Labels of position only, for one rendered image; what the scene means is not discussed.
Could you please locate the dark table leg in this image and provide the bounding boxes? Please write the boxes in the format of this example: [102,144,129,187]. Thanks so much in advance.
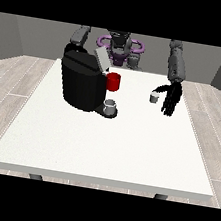
[153,193,169,202]
[28,173,45,182]

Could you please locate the small grey coffee pod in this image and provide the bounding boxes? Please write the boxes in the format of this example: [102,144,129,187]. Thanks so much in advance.
[148,91,161,105]

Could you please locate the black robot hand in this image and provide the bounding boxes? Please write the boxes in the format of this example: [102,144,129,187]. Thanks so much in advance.
[148,77,185,119]

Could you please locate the red pod holder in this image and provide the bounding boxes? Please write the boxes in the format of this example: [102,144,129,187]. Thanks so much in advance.
[105,71,122,94]

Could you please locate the grey robot trunk purple rings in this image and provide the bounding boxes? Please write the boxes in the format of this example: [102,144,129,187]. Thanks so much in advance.
[93,28,150,72]

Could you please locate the black coffee machine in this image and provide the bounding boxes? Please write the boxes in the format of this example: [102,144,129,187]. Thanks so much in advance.
[53,41,128,120]

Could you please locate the small grey cup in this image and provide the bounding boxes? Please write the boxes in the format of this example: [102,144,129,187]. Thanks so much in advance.
[102,98,119,116]

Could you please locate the pale grey machine lid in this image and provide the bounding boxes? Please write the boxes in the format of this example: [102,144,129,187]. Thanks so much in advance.
[91,44,113,73]

